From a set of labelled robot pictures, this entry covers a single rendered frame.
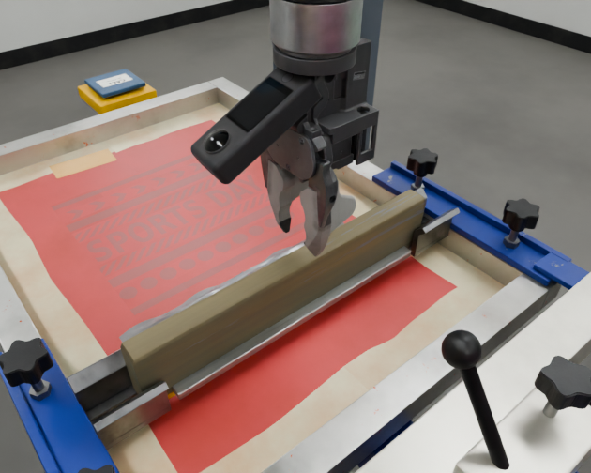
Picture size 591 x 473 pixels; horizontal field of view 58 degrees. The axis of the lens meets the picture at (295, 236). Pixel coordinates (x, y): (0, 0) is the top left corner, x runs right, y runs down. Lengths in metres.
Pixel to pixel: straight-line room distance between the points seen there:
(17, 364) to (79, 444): 0.09
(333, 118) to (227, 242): 0.34
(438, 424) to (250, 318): 0.22
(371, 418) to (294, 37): 0.35
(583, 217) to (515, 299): 2.03
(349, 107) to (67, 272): 0.46
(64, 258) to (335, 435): 0.46
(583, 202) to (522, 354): 2.27
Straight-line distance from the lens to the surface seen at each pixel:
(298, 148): 0.49
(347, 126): 0.49
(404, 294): 0.71
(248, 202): 0.86
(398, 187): 0.82
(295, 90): 0.46
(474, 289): 0.74
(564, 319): 0.62
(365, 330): 0.66
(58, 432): 0.57
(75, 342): 0.70
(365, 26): 1.26
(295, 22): 0.44
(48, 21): 4.33
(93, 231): 0.85
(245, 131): 0.45
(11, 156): 1.03
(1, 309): 0.72
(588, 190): 2.91
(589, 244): 2.56
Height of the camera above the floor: 1.46
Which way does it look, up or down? 40 degrees down
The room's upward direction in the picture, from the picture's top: straight up
